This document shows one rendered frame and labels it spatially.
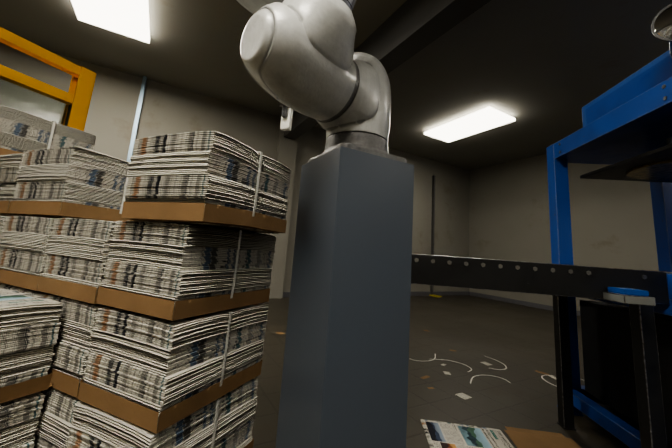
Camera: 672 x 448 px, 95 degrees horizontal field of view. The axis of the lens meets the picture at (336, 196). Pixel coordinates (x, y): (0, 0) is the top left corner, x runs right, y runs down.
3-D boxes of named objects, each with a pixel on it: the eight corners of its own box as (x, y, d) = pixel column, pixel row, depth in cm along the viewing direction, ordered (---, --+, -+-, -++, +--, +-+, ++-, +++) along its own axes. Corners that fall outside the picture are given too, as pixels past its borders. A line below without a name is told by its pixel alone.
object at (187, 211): (202, 221, 71) (204, 202, 72) (120, 217, 82) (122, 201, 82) (246, 225, 86) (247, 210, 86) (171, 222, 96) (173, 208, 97)
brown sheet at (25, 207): (58, 215, 96) (61, 201, 97) (8, 212, 107) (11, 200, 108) (164, 226, 131) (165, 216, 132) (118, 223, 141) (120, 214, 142)
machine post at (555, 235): (566, 414, 168) (553, 143, 194) (556, 406, 176) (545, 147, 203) (584, 416, 167) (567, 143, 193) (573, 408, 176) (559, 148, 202)
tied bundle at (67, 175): (57, 217, 96) (73, 146, 100) (6, 214, 107) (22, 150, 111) (163, 228, 130) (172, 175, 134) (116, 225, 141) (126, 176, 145)
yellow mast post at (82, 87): (10, 372, 169) (81, 65, 201) (2, 369, 173) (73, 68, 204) (31, 367, 177) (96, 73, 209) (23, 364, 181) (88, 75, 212)
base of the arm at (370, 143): (421, 168, 74) (422, 145, 75) (342, 147, 63) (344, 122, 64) (375, 180, 89) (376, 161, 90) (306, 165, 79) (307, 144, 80)
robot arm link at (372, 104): (402, 147, 77) (404, 67, 81) (358, 121, 64) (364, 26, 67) (351, 156, 88) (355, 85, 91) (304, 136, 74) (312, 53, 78)
